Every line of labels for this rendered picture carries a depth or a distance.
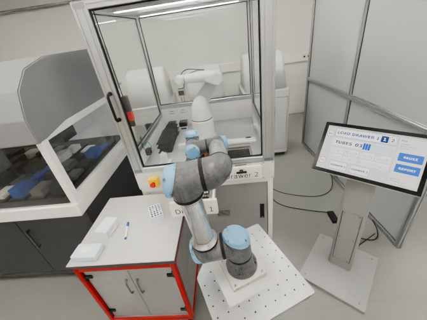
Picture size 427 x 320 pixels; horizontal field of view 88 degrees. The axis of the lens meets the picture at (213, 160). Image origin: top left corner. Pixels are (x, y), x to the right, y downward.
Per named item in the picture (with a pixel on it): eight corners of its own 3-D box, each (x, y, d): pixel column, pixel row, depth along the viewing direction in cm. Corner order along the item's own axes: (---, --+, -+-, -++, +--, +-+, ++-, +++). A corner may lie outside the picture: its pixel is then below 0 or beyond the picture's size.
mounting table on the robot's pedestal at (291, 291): (312, 306, 101) (315, 292, 95) (225, 359, 89) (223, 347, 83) (258, 236, 138) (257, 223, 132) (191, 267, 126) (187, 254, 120)
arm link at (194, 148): (204, 143, 107) (204, 134, 116) (182, 148, 107) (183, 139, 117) (208, 157, 111) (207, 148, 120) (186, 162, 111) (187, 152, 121)
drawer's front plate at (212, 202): (218, 213, 135) (216, 199, 129) (172, 216, 137) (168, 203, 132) (218, 211, 136) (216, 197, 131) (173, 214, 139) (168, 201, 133)
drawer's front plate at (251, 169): (262, 178, 160) (262, 165, 154) (222, 181, 162) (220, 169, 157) (261, 176, 161) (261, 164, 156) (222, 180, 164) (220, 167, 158)
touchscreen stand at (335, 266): (363, 315, 150) (413, 201, 98) (298, 277, 177) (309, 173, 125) (377, 260, 180) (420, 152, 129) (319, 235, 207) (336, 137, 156)
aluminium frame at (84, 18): (274, 160, 154) (277, -34, 101) (133, 174, 163) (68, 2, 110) (255, 115, 235) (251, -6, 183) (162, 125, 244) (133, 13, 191)
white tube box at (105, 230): (108, 238, 137) (105, 232, 134) (96, 237, 139) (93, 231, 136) (120, 223, 147) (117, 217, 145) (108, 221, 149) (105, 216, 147)
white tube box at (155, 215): (164, 218, 146) (163, 213, 144) (152, 222, 144) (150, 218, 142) (160, 206, 156) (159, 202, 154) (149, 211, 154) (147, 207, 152)
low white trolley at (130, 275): (197, 327, 156) (174, 260, 117) (114, 329, 161) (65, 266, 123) (203, 254, 206) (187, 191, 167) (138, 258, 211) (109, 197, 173)
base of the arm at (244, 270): (264, 266, 105) (262, 253, 100) (239, 286, 99) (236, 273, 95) (244, 246, 117) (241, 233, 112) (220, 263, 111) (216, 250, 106)
